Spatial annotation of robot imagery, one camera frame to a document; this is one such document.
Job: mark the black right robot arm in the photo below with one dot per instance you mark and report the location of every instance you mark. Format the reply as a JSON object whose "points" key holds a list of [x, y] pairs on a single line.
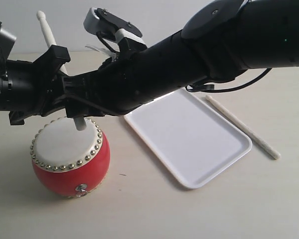
{"points": [[222, 41]]}

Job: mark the white plastic tray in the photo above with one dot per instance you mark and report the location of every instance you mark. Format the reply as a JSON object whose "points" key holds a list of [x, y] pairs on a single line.
{"points": [[193, 141]]}

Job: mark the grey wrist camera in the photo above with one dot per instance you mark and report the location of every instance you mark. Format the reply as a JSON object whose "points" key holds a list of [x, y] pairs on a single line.
{"points": [[112, 27], [7, 41]]}

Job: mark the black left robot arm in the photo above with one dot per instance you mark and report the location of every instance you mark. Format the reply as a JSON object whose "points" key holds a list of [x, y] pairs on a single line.
{"points": [[6, 84]]}

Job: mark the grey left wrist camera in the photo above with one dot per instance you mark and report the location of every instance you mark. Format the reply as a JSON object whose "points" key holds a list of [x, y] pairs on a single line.
{"points": [[7, 41]]}

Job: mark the white drumstick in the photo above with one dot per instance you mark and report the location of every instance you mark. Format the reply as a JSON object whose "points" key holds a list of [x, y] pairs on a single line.
{"points": [[79, 122], [244, 128]]}

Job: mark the small red drum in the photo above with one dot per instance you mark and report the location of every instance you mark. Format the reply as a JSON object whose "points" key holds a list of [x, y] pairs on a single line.
{"points": [[68, 162]]}

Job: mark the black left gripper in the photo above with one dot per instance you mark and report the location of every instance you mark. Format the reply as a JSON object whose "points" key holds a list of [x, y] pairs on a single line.
{"points": [[34, 85]]}

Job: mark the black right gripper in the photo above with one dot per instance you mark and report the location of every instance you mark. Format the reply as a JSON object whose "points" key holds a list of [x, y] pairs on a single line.
{"points": [[105, 91]]}

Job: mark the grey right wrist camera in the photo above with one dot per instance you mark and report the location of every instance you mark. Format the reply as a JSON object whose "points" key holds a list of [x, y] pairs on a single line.
{"points": [[112, 27]]}

